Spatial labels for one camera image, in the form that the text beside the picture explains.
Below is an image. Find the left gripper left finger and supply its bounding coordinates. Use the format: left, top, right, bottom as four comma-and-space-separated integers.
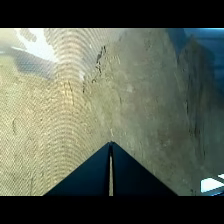
44, 141, 112, 196

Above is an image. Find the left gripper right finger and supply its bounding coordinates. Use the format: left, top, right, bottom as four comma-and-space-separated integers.
111, 141, 178, 196

